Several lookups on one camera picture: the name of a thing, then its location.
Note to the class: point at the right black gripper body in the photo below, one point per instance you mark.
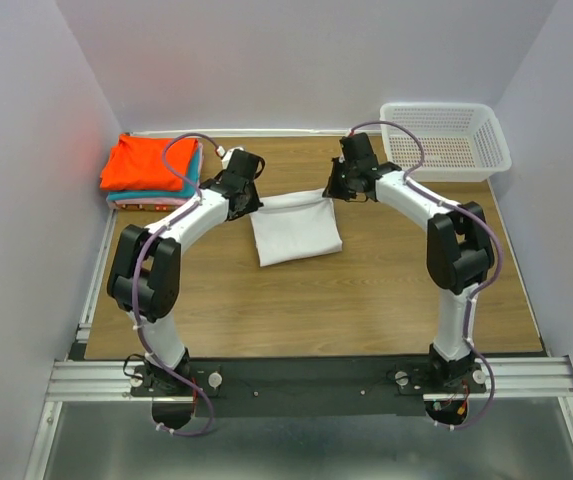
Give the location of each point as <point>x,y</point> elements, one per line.
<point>351,190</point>

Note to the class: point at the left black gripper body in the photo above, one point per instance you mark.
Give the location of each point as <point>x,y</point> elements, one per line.
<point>252,202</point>

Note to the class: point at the white t shirt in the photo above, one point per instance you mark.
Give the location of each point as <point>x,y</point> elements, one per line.
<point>295,226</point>

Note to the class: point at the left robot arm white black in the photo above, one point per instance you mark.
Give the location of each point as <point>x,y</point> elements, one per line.
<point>145,276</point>

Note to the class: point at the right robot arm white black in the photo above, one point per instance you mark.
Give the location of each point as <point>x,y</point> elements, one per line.
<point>459,251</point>

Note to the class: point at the teal folded t shirt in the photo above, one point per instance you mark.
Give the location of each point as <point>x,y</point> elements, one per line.
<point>151,196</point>

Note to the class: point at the pink folded t shirt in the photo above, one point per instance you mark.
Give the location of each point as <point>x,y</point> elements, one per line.
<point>156,206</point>

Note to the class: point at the orange folded t shirt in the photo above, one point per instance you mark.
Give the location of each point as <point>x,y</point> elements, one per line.
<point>135,164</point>

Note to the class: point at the white plastic basket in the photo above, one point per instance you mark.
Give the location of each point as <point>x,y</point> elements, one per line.
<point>463,142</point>

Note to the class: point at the white back edge strip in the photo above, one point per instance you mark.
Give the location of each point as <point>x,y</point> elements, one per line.
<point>245,132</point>

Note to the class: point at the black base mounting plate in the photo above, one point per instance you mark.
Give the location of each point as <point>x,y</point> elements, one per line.
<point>412,385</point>

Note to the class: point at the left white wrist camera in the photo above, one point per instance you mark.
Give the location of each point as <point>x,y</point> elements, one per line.
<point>225,155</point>

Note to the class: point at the aluminium frame rail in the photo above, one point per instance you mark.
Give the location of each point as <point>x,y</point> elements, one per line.
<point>372,299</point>

